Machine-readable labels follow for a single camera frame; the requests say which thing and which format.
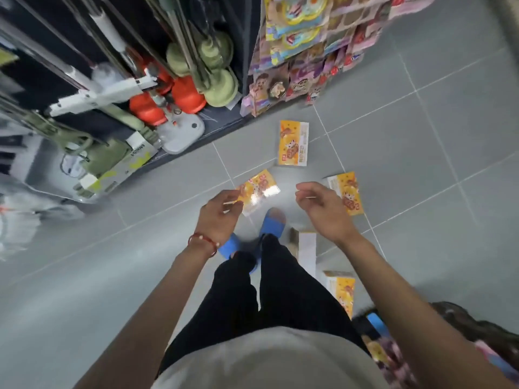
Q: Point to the person's right hand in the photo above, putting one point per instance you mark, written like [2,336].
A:
[328,214]

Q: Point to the person's left hand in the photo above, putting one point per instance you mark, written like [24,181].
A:
[219,218]

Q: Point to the white yellow snack box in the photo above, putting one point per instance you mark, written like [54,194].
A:
[342,289]
[292,145]
[308,251]
[348,194]
[259,188]

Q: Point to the person's right forearm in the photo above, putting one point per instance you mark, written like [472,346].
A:
[405,311]

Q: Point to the person's left forearm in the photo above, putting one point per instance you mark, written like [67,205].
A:
[154,320]

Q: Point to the blue rubber slipper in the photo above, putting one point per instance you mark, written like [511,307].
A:
[269,224]
[228,246]

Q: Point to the black trousers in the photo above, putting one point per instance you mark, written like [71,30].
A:
[284,295]

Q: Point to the white round mop pad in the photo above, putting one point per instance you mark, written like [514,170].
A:
[182,133]

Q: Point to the orange mop part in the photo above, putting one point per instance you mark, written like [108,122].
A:
[188,97]

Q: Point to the green white mop set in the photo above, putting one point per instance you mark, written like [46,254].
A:
[105,157]

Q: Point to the green round mop head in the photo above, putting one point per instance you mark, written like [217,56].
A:
[221,88]

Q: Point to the grey shirt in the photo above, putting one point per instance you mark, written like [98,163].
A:
[267,360]

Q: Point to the strip of colourful hanging packets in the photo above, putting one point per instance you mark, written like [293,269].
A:
[292,68]

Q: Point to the grey appliance carton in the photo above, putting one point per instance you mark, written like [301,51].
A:
[44,178]

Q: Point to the white round mop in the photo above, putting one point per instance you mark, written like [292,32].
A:
[20,230]

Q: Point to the rack of mops and brooms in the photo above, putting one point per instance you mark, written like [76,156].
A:
[48,64]

